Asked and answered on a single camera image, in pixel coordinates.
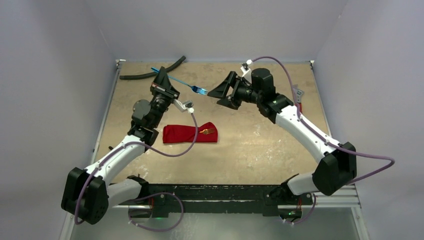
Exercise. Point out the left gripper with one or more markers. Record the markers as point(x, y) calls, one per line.
point(161, 85)

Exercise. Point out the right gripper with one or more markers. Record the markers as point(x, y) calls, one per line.
point(234, 91)

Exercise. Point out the blue utensil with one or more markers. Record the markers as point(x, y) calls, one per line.
point(195, 89)

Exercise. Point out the gold fork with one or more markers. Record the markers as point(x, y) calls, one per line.
point(207, 131)

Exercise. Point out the red cloth napkin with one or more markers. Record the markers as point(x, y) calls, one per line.
point(176, 134)

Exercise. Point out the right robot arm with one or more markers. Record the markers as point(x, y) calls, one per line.
point(336, 165)

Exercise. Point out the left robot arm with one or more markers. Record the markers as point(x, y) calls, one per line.
point(89, 192)

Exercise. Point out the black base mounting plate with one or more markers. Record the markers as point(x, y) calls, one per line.
point(215, 198)

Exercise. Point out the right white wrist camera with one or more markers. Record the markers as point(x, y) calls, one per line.
point(246, 70)

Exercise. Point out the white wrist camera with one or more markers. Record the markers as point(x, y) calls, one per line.
point(186, 106)
point(246, 70)

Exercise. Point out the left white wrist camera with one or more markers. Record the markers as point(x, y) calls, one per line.
point(186, 106)

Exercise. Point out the adjustable wrench orange handle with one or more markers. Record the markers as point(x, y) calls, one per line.
point(299, 94)

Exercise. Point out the aluminium frame rail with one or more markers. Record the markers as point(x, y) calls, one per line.
point(89, 192)

